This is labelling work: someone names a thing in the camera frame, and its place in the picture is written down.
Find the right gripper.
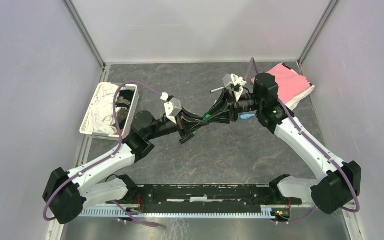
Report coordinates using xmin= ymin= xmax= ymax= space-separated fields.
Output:
xmin=204 ymin=88 xmax=263 ymax=126

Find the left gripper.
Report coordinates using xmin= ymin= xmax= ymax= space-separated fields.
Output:
xmin=146 ymin=105 xmax=207 ymax=140

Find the green pen cap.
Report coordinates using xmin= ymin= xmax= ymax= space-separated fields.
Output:
xmin=202 ymin=114 xmax=212 ymax=122

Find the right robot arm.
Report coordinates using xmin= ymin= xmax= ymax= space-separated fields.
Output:
xmin=204 ymin=73 xmax=362 ymax=215

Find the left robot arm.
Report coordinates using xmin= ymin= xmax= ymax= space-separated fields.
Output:
xmin=42 ymin=109 xmax=213 ymax=225

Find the white pen upper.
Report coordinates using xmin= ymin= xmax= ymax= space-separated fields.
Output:
xmin=210 ymin=87 xmax=224 ymax=93

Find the blue pen cap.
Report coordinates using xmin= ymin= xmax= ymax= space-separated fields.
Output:
xmin=239 ymin=113 xmax=256 ymax=120

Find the black cloth in basket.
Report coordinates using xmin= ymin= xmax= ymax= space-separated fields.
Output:
xmin=115 ymin=89 xmax=135 ymax=130

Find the pink folded cloth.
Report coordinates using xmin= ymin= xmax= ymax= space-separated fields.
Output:
xmin=251 ymin=63 xmax=312 ymax=110

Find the white cloth in basket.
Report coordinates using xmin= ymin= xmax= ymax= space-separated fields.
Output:
xmin=84 ymin=82 xmax=119 ymax=135

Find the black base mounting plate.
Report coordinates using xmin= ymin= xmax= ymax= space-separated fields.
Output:
xmin=118 ymin=184 xmax=302 ymax=214

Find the white plastic basket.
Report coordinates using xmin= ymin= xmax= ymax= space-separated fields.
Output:
xmin=79 ymin=82 xmax=140 ymax=141

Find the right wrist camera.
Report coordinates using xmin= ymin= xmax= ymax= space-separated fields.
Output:
xmin=222 ymin=74 xmax=247 ymax=98

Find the aluminium frame rail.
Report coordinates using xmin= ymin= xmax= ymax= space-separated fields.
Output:
xmin=55 ymin=184 xmax=357 ymax=220

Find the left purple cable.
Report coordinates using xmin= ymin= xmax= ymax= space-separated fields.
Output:
xmin=42 ymin=80 xmax=166 ymax=222

